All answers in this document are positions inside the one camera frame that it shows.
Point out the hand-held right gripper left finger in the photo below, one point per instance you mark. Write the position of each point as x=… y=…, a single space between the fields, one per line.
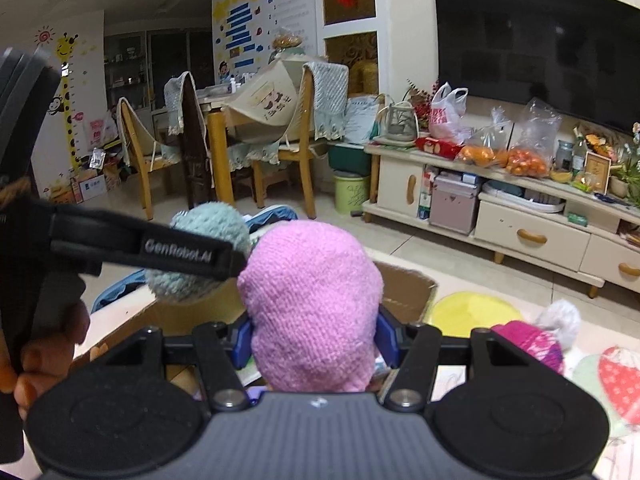
x=244 y=340

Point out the black flat television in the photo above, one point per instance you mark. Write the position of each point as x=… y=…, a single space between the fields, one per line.
x=540 y=45

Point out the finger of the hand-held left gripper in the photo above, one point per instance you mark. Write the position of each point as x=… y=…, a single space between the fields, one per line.
x=165 y=247

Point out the wall sticker chart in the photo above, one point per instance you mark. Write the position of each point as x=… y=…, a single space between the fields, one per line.
x=280 y=15

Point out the cartons on floor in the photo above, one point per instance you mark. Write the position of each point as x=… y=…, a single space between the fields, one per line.
x=92 y=180

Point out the cream television cabinet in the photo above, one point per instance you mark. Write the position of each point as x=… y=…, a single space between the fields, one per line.
x=530 y=237

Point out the large clear bag of oranges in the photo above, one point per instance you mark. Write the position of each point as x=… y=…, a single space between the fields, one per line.
x=527 y=162

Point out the yellow bananas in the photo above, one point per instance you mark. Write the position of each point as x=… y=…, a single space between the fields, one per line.
x=561 y=176

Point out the bag of bread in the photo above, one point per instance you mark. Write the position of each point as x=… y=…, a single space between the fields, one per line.
x=287 y=41

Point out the dark wooden chair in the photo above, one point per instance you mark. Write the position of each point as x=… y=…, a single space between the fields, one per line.
x=195 y=160

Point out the light green bucket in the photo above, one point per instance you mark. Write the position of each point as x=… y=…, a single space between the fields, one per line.
x=351 y=194

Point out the brown cardboard box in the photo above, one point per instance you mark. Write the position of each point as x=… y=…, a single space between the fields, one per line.
x=406 y=290

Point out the white printed paper bag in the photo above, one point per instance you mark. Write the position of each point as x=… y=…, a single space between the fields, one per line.
x=362 y=119

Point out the wooden chair with teal cover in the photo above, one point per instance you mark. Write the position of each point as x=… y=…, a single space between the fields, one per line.
x=305 y=160

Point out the small clear bag of oranges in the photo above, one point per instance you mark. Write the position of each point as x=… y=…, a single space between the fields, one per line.
x=480 y=155

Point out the milk carton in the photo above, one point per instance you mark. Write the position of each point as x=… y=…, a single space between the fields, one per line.
x=424 y=195

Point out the dark display cabinet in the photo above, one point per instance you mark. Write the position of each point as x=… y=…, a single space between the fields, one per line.
x=160 y=60

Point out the white oval tray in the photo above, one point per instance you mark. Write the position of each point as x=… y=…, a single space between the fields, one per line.
x=522 y=199

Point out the wooden framed picture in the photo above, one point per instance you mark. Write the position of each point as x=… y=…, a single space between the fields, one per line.
x=597 y=172

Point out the person's left hand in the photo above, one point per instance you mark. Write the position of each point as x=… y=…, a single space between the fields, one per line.
x=42 y=360

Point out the glass jar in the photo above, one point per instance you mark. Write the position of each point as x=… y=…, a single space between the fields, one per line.
x=565 y=156

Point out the light wooden chair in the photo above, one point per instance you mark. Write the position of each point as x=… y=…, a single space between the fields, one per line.
x=137 y=150

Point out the cartoon printed tablecloth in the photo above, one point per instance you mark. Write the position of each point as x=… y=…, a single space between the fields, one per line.
x=465 y=310

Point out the beige printed tote bag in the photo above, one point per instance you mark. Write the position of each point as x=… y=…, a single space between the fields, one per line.
x=265 y=105

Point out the dried red flowers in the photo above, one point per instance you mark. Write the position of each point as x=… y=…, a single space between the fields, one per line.
x=422 y=102

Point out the small green box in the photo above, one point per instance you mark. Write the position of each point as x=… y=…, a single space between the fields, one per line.
x=577 y=219

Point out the red snack packet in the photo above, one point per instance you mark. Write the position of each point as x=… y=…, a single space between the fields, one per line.
x=437 y=147

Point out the giraffe height wall sticker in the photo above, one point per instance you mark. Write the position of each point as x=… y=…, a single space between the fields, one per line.
x=67 y=90

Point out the white plastic bag red print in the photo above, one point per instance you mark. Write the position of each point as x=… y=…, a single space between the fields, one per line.
x=446 y=115

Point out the pink knitted hat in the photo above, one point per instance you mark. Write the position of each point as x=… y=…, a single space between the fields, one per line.
x=310 y=300

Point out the dark green storage bin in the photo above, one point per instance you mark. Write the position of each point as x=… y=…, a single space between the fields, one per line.
x=350 y=157

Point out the magenta knitted hat with pompom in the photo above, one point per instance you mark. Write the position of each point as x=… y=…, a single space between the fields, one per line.
x=530 y=344

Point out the pink storage box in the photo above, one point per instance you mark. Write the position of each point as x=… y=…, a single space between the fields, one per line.
x=454 y=206

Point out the orange flower arrangement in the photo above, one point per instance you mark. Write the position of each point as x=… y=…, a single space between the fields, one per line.
x=595 y=139

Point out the green potted plant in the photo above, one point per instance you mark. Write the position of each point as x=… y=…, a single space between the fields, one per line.
x=627 y=175

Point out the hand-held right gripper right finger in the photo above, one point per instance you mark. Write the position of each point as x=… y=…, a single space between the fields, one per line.
x=387 y=334

